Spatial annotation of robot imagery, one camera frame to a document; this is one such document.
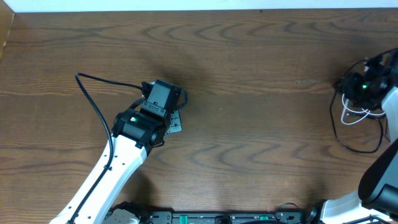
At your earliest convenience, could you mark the white USB cable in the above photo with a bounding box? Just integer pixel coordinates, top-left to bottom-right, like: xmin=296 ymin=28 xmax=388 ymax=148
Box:
xmin=340 ymin=93 xmax=386 ymax=126

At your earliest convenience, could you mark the black USB cable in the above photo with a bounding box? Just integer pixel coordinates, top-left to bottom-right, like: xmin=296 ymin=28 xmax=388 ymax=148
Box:
xmin=329 ymin=58 xmax=391 ymax=154

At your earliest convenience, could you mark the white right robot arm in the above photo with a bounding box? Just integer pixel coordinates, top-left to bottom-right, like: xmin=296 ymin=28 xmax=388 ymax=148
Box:
xmin=307 ymin=49 xmax=397 ymax=223

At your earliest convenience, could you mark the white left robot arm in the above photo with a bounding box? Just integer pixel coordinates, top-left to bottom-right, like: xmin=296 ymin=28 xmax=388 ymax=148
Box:
xmin=51 ymin=80 xmax=187 ymax=223

